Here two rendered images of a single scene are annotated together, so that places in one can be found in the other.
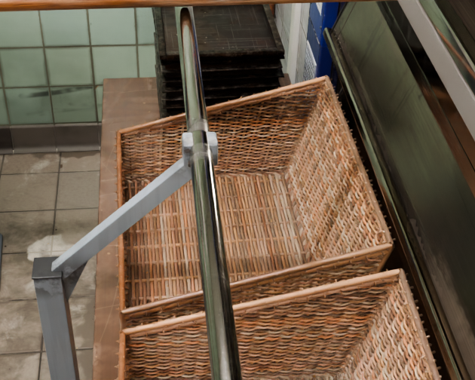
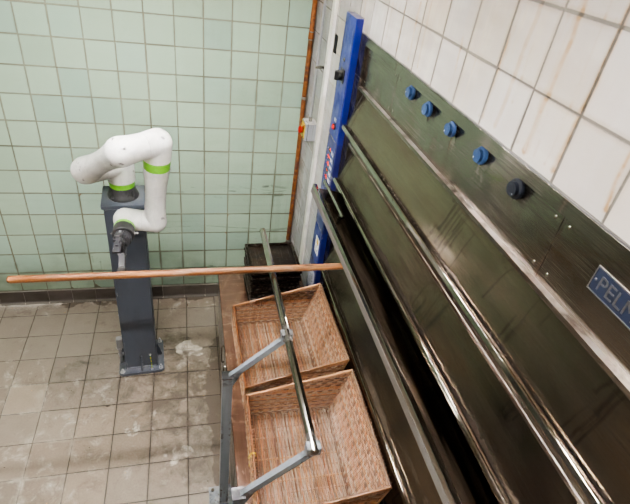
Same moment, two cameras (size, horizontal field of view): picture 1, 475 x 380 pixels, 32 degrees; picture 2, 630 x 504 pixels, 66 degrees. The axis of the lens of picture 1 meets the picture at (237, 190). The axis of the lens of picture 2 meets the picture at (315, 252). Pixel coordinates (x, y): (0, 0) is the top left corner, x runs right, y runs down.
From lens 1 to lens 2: 0.84 m
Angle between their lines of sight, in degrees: 9
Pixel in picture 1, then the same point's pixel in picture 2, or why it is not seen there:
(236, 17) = (280, 253)
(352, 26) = not seen: hidden behind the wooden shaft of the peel
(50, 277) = (229, 379)
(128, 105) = (230, 287)
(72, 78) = (194, 264)
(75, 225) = (197, 335)
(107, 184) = (226, 326)
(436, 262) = (365, 369)
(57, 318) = (228, 393)
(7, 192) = (162, 318)
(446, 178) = (368, 338)
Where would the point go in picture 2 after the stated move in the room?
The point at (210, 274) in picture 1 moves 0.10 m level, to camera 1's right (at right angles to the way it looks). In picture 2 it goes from (298, 384) to (326, 384)
